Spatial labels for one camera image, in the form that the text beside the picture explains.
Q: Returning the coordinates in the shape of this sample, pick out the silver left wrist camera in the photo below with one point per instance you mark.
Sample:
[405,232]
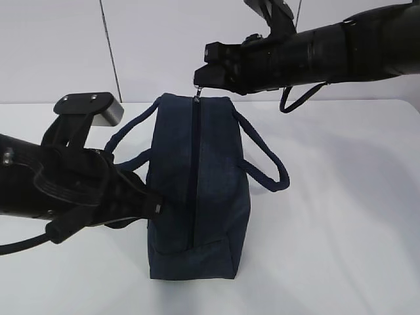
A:
[105,108]

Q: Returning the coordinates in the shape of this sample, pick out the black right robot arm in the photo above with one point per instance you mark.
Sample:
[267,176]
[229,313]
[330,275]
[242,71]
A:
[373,45]

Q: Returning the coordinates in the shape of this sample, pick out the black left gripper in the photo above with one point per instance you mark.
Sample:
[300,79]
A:
[124,199]

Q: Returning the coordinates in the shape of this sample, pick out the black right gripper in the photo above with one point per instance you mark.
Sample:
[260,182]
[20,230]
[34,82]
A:
[251,66]

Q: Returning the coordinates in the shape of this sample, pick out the dark blue fabric lunch bag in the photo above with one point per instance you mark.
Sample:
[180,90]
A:
[202,156]

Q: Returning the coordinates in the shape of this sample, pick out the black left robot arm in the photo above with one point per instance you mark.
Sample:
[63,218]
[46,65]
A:
[68,185]

